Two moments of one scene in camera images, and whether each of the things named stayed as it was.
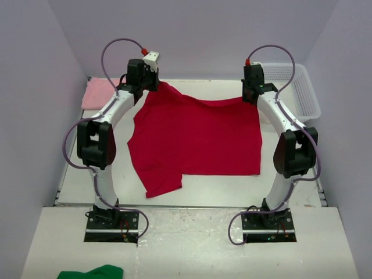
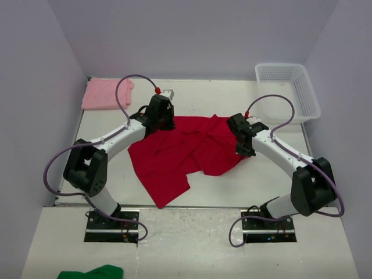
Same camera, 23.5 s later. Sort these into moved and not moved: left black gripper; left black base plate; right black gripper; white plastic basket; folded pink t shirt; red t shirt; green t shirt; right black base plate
Moved: left black gripper; right black gripper; red t shirt
Not moved: green t shirt; right black base plate; folded pink t shirt; left black base plate; white plastic basket
